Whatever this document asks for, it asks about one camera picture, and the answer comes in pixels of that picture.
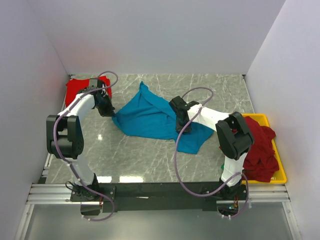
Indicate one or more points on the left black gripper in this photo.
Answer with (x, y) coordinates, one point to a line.
(106, 110)

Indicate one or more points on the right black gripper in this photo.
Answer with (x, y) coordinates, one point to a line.
(182, 125)

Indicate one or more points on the blue t shirt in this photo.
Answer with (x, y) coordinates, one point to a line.
(147, 115)

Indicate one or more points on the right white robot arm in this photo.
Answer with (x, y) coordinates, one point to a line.
(234, 135)

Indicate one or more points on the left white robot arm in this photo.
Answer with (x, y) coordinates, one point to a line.
(64, 135)

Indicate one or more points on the folded red t shirt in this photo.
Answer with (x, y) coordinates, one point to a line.
(75, 85)

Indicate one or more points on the black base beam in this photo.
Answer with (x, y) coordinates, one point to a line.
(154, 196)

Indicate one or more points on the dark red t shirt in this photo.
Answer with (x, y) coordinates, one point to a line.
(260, 163)

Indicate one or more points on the yellow plastic bin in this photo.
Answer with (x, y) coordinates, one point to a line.
(279, 177)

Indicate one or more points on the aluminium frame rail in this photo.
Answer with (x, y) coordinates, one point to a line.
(58, 194)

